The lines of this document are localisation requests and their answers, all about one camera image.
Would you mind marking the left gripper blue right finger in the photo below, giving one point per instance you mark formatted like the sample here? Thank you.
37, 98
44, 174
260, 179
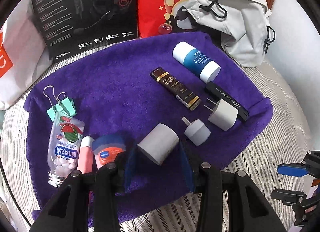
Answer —
186, 168

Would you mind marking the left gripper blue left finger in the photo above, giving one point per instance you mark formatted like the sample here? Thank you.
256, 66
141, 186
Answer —
130, 167

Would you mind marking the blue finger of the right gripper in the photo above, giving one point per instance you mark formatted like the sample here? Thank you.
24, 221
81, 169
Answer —
295, 170
288, 197

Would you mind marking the small vaseline jar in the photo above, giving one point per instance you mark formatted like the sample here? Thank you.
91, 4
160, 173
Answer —
106, 148

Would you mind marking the white tape roll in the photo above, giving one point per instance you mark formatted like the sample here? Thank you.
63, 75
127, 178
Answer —
159, 143

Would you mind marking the small white plug adapter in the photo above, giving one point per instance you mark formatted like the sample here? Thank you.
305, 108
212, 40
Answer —
196, 131

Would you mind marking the pink tube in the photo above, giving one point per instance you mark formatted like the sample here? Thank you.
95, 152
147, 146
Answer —
85, 161

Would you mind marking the white usb charger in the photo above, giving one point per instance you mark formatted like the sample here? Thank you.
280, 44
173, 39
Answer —
223, 115

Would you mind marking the clear candy bottle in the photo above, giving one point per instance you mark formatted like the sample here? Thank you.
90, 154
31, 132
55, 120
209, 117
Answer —
64, 147

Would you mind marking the brown gold Grand Reserve tube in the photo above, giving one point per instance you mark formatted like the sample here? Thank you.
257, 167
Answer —
186, 96

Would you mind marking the black Horizon lighter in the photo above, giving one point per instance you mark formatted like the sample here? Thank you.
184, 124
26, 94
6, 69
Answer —
216, 93

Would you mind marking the green binder clip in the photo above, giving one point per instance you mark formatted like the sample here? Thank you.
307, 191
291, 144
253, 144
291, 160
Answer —
58, 103

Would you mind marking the white blue cylindrical bottle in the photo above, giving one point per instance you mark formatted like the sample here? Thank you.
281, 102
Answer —
195, 61

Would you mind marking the purple towel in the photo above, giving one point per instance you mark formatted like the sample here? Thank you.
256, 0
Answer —
114, 93

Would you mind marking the white Miniso plastic bag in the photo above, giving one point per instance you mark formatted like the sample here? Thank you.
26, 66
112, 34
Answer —
24, 56

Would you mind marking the black headset box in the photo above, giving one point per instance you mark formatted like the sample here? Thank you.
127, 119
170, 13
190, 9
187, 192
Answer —
70, 27

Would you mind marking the grey Nike waist bag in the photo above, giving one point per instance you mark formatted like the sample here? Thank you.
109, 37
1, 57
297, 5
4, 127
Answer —
246, 33

